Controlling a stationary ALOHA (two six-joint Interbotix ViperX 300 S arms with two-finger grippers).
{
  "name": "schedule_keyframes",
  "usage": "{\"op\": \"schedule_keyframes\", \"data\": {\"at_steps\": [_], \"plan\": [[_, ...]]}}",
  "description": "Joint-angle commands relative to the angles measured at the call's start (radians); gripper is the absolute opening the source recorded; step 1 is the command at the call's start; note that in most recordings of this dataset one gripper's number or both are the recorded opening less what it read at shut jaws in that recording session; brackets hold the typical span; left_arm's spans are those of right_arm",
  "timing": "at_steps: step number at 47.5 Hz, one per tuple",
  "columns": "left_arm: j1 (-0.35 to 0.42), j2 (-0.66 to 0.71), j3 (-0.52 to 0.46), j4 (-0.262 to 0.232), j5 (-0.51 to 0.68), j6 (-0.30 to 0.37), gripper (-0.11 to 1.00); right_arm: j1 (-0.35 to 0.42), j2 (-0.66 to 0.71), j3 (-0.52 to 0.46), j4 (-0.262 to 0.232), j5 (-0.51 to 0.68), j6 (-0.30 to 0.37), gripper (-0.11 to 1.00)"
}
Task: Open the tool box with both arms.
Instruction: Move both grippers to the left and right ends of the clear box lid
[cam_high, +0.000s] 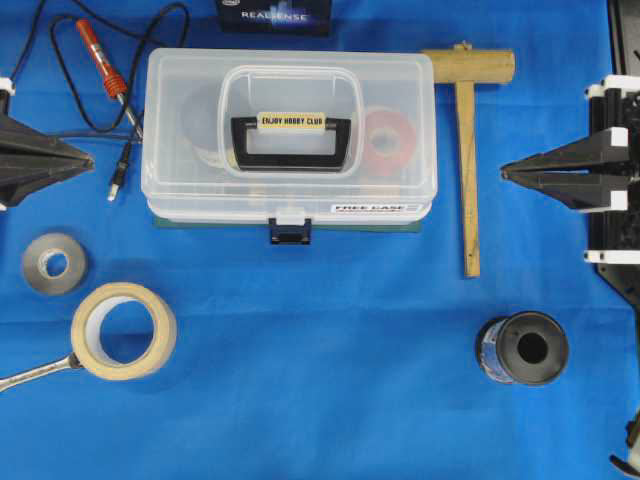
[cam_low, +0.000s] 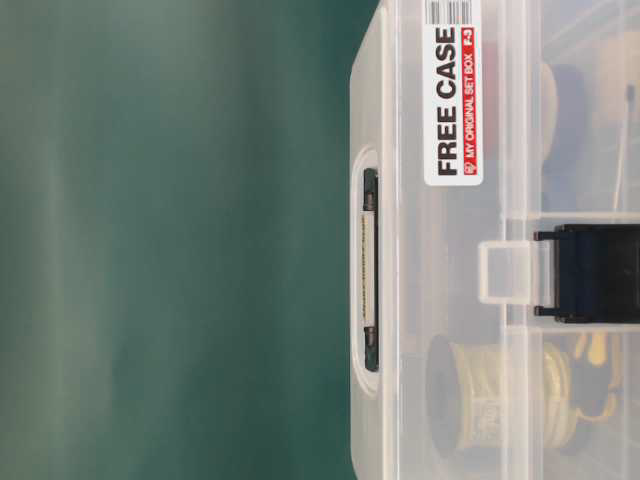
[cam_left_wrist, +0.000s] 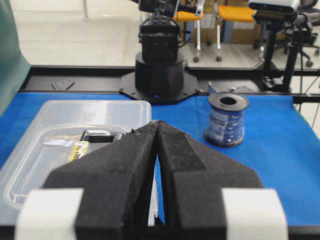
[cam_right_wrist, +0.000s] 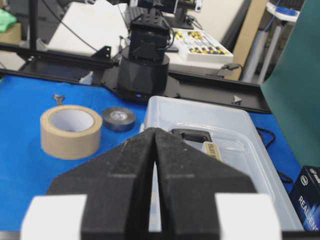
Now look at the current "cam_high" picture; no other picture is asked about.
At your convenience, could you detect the red tape roll inside box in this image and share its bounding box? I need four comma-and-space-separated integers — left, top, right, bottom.
363, 107, 417, 177

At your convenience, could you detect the black tool box handle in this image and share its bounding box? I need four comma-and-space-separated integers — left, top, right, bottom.
230, 112, 351, 173

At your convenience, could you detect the silver wrench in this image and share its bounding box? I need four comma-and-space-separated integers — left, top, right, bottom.
0, 352, 83, 392

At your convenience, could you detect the blue table cloth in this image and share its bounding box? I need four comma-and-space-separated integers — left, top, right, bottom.
1, 1, 639, 479

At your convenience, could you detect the orange soldering iron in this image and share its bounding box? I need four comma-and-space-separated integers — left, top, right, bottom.
75, 19, 143, 139

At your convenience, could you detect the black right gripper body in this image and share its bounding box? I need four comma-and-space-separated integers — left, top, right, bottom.
584, 75, 639, 266

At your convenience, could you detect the dark tape roll inside box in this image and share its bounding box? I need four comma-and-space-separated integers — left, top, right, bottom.
180, 85, 225, 169

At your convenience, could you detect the black solder wire spool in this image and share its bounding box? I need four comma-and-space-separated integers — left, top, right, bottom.
475, 311, 570, 386

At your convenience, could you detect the clear plastic tool box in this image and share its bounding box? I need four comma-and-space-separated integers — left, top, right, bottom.
141, 48, 438, 227

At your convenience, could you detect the black and white box latch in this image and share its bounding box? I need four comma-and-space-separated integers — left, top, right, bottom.
268, 217, 312, 245

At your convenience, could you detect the wooden mallet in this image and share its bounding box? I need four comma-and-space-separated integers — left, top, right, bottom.
423, 41, 516, 278

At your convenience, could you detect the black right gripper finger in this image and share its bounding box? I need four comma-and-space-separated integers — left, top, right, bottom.
501, 127, 628, 173
501, 170, 628, 213

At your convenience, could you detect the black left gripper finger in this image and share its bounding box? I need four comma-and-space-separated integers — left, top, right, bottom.
1, 163, 94, 208
1, 113, 94, 168

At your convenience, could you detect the dark RealSense box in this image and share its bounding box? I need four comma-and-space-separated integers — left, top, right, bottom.
215, 0, 332, 36

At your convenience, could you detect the grey tape roll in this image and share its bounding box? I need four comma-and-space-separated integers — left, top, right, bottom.
21, 233, 88, 296

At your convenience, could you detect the beige masking tape roll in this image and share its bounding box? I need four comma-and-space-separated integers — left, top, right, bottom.
70, 282, 177, 381

